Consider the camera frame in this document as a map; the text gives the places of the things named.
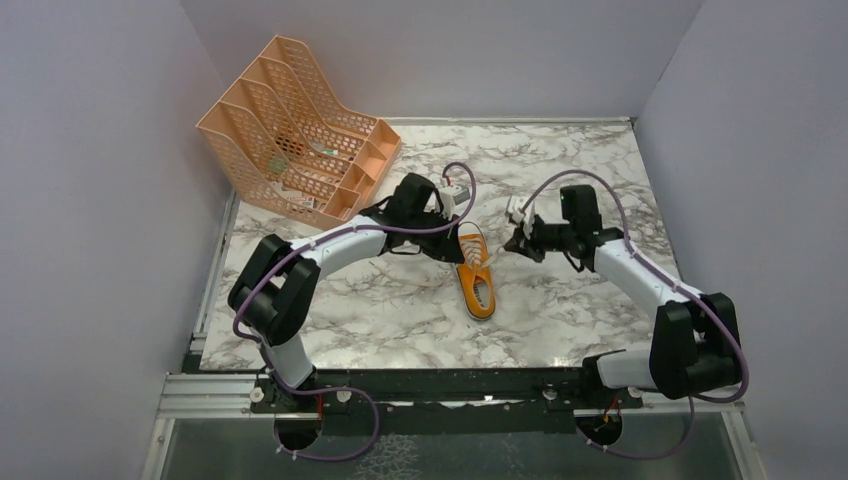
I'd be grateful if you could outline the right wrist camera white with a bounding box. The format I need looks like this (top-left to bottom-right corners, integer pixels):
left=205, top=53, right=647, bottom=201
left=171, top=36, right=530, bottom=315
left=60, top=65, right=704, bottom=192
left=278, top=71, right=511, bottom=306
left=505, top=195, right=535, bottom=238

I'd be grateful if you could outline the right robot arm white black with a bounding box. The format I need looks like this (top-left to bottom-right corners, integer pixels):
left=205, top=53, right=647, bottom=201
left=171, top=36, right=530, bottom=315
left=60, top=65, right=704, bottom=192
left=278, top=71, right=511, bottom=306
left=505, top=185, right=749, bottom=407

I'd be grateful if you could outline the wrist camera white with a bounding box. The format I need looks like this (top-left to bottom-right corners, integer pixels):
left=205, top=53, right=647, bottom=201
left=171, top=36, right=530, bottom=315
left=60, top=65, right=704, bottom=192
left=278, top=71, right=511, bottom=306
left=505, top=195, right=535, bottom=238
left=437, top=185, right=470, bottom=219

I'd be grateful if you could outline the orange canvas sneaker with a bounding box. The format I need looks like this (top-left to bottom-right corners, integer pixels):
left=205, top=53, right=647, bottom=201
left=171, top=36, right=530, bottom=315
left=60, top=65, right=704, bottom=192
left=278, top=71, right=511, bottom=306
left=456, top=222, right=496, bottom=321

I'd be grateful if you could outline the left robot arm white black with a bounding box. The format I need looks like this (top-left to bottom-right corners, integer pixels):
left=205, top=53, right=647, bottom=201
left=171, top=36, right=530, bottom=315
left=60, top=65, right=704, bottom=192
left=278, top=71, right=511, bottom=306
left=228, top=174, right=471, bottom=411

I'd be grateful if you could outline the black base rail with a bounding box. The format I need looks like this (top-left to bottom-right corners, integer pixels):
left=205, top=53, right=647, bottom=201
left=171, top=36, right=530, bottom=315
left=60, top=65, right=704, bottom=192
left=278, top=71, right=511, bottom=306
left=236, top=367, right=687, bottom=437

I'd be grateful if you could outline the peach plastic file organizer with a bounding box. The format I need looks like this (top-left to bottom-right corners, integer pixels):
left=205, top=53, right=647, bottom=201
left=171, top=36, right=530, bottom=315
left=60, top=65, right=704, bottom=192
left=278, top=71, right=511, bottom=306
left=196, top=36, right=402, bottom=230

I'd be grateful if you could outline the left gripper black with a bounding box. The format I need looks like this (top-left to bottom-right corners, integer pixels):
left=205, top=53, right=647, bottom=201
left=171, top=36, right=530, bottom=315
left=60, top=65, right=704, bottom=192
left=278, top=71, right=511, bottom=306
left=406, top=208, right=465, bottom=263

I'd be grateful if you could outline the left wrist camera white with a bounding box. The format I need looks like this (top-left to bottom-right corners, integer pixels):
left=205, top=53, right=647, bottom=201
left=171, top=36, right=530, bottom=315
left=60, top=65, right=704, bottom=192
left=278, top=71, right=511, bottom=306
left=437, top=185, right=470, bottom=219

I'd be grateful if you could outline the white shoelace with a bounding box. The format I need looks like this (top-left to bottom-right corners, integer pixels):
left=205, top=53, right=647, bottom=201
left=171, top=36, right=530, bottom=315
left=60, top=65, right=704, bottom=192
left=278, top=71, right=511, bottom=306
left=370, top=228, right=525, bottom=293

